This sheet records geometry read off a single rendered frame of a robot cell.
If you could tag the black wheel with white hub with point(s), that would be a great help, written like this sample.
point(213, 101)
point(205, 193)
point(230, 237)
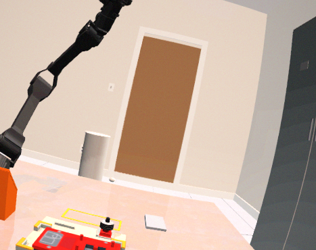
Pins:
point(106, 226)

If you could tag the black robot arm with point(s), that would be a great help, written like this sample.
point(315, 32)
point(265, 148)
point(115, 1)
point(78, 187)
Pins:
point(11, 141)

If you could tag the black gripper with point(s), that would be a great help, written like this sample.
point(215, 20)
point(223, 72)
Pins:
point(113, 7)

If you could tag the white flat square tile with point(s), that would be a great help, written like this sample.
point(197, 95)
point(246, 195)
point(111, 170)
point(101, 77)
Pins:
point(154, 222)

